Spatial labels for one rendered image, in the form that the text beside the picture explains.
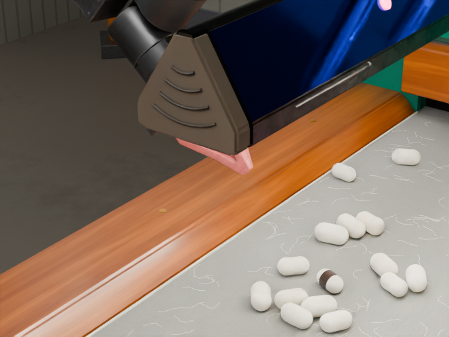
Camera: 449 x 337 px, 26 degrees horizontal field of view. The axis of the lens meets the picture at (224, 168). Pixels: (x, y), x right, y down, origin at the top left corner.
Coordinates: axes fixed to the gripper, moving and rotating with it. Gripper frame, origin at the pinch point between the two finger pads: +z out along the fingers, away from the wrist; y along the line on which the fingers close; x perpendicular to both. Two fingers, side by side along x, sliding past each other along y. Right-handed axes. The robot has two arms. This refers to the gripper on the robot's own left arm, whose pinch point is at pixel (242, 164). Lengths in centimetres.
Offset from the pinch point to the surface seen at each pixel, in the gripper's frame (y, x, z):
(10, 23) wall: 176, 216, -136
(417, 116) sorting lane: 47.3, 10.9, 4.6
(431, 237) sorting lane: 17.4, 0.0, 17.8
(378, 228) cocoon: 13.6, 2.1, 13.4
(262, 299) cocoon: -6.1, 3.2, 11.9
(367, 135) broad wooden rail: 35.6, 11.4, 3.0
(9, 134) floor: 113, 178, -78
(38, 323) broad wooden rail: -22.7, 11.7, 1.2
